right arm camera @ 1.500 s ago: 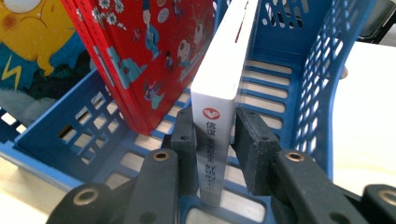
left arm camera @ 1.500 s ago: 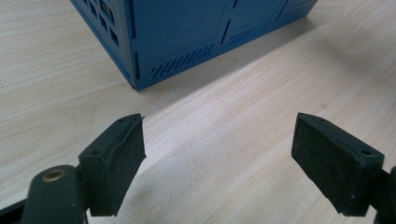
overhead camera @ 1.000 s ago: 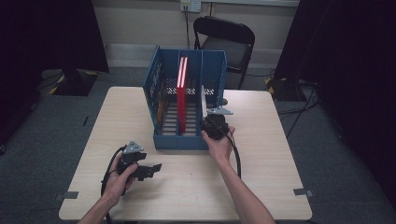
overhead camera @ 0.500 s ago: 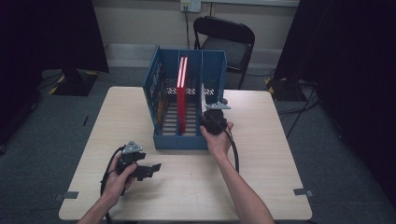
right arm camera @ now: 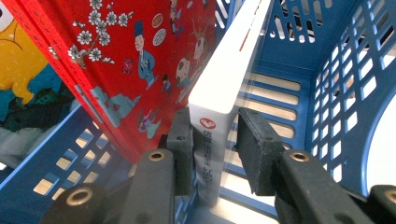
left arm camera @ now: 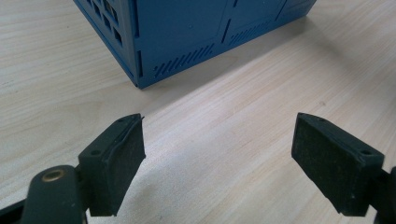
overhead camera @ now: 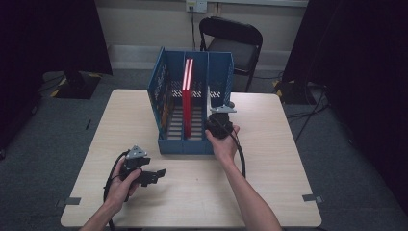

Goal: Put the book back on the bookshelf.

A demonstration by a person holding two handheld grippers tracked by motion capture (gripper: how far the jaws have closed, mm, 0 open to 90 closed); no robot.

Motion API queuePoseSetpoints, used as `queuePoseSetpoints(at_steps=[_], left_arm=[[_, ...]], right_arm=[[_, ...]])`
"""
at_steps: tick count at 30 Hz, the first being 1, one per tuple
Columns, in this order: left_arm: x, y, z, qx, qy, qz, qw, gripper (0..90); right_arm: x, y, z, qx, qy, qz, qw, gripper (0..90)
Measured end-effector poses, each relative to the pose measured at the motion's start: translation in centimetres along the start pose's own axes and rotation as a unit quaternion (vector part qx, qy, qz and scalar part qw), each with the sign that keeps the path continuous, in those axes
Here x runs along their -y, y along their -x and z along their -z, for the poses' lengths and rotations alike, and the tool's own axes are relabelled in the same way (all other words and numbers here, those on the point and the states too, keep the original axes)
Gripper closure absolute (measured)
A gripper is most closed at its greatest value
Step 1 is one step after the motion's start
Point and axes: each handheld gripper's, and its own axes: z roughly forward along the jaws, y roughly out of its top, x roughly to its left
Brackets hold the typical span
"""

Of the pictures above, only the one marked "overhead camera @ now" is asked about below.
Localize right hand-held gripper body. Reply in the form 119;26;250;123
206;104;238;139

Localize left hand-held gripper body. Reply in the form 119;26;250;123
119;144;148;186

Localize red picture book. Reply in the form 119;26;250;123
186;58;194;139
182;58;191;139

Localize blue plastic file rack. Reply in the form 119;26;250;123
147;46;235;156

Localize blue cartoon picture book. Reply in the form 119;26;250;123
148;47;172;139

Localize person's right hand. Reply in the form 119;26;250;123
205;124;241;165

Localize person's left hand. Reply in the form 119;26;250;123
104;158;142;210

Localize grey tape piece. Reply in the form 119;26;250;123
301;193;324;205
57;196;82;208

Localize black stand base yellow tape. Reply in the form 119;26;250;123
50;70;102;100
272;78;321;105

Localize black folding chair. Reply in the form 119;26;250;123
198;16;264;93

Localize black curtain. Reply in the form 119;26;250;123
0;0;114;155
282;0;408;206

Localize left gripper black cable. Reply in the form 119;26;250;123
103;150;129;231

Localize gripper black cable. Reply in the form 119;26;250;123
220;119;247;179
103;150;129;231

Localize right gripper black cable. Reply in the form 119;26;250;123
220;119;247;179

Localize black floor cables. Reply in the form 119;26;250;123
285;86;331;143

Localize black wall socket cable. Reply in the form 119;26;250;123
190;6;197;52

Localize white wall socket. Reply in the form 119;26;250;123
186;0;208;13

